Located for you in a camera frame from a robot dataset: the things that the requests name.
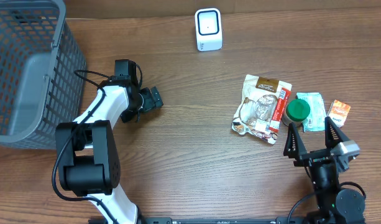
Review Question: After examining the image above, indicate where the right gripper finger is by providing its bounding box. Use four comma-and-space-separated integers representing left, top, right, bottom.
283, 123, 307, 158
324, 116, 349, 148

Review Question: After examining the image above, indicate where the teal orange tissue pack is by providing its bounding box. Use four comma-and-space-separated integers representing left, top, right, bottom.
296, 92, 326, 132

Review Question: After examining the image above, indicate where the orange small carton box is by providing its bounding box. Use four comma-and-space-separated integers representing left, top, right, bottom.
327, 100, 351, 128

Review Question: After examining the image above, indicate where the red stick sachet pack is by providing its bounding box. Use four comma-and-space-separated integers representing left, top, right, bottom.
269, 88, 291, 133

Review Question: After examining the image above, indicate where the beige Pantree snack pouch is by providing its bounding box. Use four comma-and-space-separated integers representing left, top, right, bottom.
232, 74, 292, 144

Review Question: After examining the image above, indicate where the green lid spice jar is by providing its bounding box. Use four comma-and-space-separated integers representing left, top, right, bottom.
282, 99, 311, 127

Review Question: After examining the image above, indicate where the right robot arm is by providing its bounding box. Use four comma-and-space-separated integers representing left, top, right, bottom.
283, 116, 367, 223

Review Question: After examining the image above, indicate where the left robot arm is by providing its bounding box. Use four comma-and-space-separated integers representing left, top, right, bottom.
52, 59, 163, 223

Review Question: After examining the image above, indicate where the white barcode scanner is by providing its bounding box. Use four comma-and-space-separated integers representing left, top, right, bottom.
195, 8, 223, 52

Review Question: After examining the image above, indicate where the grey plastic mesh basket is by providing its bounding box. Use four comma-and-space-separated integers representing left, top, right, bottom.
0, 1, 86, 149

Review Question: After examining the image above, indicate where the right black cable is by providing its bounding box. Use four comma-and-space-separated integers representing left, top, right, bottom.
286, 181, 367, 224

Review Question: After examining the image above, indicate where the black cable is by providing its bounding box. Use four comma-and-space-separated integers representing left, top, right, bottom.
51, 69, 119, 224
286, 181, 367, 224

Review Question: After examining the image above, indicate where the left black cable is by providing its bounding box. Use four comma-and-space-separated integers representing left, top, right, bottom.
51, 69, 119, 224

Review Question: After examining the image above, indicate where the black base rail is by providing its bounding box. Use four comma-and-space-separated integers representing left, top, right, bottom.
88, 216, 367, 224

